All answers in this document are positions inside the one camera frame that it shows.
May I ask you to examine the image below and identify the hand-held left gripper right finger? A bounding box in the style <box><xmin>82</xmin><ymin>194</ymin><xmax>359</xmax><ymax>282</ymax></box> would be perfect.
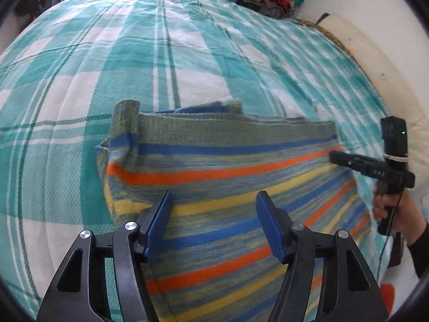
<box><xmin>255</xmin><ymin>191</ymin><xmax>389</xmax><ymax>322</ymax></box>

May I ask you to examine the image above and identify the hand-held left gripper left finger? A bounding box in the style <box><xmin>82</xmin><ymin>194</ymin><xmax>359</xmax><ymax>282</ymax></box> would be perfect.
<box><xmin>36</xmin><ymin>191</ymin><xmax>174</xmax><ymax>322</ymax></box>

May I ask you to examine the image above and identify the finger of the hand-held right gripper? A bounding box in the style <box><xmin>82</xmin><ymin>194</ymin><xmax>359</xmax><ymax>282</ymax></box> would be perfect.
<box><xmin>329</xmin><ymin>150</ymin><xmax>362</xmax><ymax>171</ymax></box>

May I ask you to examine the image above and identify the striped knit sweater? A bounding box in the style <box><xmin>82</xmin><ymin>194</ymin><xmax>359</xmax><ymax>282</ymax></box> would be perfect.
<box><xmin>95</xmin><ymin>98</ymin><xmax>375</xmax><ymax>322</ymax></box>

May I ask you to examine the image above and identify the person's right forearm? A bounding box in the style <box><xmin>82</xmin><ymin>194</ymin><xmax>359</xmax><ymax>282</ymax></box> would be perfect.
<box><xmin>405</xmin><ymin>221</ymin><xmax>429</xmax><ymax>280</ymax></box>

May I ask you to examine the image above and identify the person's right hand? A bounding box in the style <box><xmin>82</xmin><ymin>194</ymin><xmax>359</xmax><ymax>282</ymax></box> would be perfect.
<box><xmin>371</xmin><ymin>188</ymin><xmax>428</xmax><ymax>239</ymax></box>

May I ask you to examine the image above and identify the white cushion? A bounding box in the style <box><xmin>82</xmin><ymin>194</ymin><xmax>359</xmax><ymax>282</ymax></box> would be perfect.
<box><xmin>295</xmin><ymin>13</ymin><xmax>429</xmax><ymax>192</ymax></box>

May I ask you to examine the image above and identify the woven straw mat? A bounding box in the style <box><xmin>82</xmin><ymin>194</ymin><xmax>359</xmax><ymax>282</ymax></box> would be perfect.
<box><xmin>294</xmin><ymin>18</ymin><xmax>381</xmax><ymax>93</ymax></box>

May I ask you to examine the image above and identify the teal checked blanket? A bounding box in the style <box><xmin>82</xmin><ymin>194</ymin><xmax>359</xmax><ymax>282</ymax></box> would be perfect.
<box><xmin>0</xmin><ymin>0</ymin><xmax>392</xmax><ymax>322</ymax></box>

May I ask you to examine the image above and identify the thin black cable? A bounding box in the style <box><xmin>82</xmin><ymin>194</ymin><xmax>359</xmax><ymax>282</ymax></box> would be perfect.
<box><xmin>375</xmin><ymin>188</ymin><xmax>403</xmax><ymax>281</ymax></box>

